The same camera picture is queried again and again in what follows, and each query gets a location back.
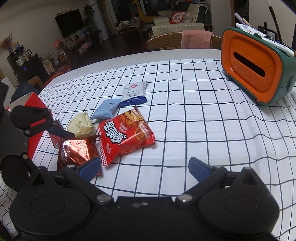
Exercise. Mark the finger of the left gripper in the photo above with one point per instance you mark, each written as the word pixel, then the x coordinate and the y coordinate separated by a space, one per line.
pixel 58 130

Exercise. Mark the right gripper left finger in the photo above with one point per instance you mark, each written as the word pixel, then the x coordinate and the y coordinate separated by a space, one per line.
pixel 80 176

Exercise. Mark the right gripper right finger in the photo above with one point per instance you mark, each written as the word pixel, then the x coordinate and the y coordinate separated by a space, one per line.
pixel 208 177

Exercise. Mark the cream yellow snack packet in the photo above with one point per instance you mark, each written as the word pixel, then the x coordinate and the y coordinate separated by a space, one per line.
pixel 80 125

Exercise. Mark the shiny red foil packet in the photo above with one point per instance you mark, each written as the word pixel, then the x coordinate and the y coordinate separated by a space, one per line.
pixel 76 152

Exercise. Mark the light blue snack packet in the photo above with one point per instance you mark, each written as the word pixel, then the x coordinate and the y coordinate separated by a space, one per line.
pixel 106 109

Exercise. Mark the red noodle snack bag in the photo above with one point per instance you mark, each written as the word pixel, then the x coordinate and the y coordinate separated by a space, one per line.
pixel 123 135

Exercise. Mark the white blue milk snack packet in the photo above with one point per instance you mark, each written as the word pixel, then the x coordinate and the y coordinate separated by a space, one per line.
pixel 133 94

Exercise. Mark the red white cardboard box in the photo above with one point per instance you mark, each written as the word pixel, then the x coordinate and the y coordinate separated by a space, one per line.
pixel 32 108

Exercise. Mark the dark blue clothing pile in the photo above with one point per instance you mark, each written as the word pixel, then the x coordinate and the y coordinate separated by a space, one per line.
pixel 23 89

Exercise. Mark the white checked tablecloth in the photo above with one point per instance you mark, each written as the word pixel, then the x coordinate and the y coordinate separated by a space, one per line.
pixel 194 110

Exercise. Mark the black television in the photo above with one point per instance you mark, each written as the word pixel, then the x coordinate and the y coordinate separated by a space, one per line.
pixel 70 22

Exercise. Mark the orange green tissue box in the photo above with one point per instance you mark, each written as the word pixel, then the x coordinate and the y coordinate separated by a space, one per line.
pixel 261 69

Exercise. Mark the pink towel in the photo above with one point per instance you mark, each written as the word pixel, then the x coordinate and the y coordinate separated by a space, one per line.
pixel 196 39

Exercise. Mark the wooden chair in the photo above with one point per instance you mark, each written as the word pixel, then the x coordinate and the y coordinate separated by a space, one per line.
pixel 169 41

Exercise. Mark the yellow giraffe toy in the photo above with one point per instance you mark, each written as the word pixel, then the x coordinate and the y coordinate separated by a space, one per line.
pixel 146 19

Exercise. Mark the sofa with cream cover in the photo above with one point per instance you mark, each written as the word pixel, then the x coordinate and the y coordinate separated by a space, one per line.
pixel 196 17

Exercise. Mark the white tube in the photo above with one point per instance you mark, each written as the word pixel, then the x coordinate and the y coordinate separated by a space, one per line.
pixel 246 28

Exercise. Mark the red cushion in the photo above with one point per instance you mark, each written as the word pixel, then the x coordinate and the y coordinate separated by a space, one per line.
pixel 177 17

